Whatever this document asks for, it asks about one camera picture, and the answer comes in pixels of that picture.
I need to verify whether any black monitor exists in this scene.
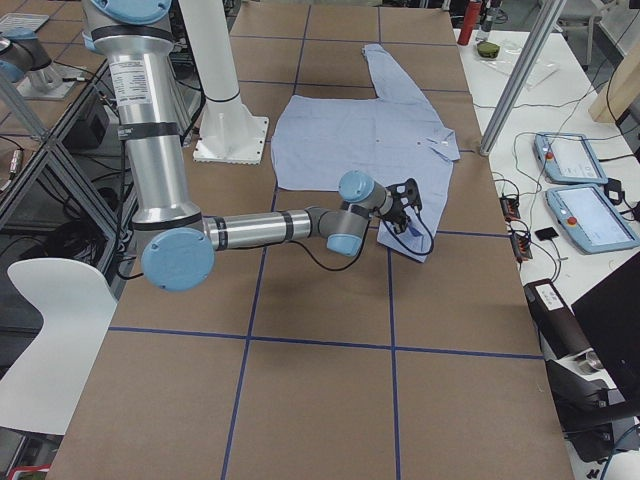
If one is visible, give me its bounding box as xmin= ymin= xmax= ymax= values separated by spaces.
xmin=572 ymin=255 xmax=640 ymax=399

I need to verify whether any green round object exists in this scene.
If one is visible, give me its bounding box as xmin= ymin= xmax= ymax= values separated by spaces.
xmin=476 ymin=41 xmax=500 ymax=60

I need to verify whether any grey aluminium frame post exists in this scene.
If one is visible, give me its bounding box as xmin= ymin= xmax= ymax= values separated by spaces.
xmin=479 ymin=0 xmax=566 ymax=156

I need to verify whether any red bottle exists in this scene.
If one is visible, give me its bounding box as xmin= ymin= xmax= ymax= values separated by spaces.
xmin=457 ymin=0 xmax=483 ymax=46

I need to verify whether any teach pendant far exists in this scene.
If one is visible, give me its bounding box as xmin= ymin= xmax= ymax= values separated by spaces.
xmin=533 ymin=132 xmax=608 ymax=185

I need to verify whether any teach pendant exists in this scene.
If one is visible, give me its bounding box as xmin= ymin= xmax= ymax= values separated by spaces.
xmin=533 ymin=132 xmax=608 ymax=185
xmin=545 ymin=184 xmax=639 ymax=254

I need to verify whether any grey USB hub right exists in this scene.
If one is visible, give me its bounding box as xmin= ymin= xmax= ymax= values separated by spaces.
xmin=509 ymin=230 xmax=533 ymax=263

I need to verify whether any black small device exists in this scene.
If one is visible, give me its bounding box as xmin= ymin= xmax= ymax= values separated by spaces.
xmin=534 ymin=227 xmax=558 ymax=241

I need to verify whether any white chair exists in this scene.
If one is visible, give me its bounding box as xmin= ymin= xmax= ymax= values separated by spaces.
xmin=1 ymin=258 xmax=117 ymax=435

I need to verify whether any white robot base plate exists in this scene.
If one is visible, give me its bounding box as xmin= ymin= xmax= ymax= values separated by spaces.
xmin=193 ymin=113 xmax=269 ymax=165

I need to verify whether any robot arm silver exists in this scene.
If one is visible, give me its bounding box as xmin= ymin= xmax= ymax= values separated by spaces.
xmin=1 ymin=27 xmax=74 ymax=100
xmin=83 ymin=1 xmax=422 ymax=291

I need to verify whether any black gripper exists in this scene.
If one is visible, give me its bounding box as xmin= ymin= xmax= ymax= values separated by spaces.
xmin=382 ymin=178 xmax=423 ymax=235

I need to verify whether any grey USB hub left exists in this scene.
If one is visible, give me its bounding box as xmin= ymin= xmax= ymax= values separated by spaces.
xmin=499 ymin=196 xmax=521 ymax=221

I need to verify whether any black box with label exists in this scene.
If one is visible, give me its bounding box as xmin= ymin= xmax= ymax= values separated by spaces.
xmin=523 ymin=279 xmax=591 ymax=358

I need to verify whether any grey usb hub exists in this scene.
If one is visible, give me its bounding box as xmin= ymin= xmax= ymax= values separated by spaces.
xmin=499 ymin=196 xmax=521 ymax=221
xmin=509 ymin=230 xmax=533 ymax=263

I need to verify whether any teach pendant near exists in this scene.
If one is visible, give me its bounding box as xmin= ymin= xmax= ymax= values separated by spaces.
xmin=545 ymin=184 xmax=639 ymax=254

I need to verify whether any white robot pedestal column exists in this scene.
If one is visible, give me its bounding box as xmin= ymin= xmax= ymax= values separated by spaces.
xmin=177 ymin=0 xmax=270 ymax=166

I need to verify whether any light blue striped shirt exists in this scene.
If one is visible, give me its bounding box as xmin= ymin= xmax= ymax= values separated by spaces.
xmin=271 ymin=44 xmax=460 ymax=262

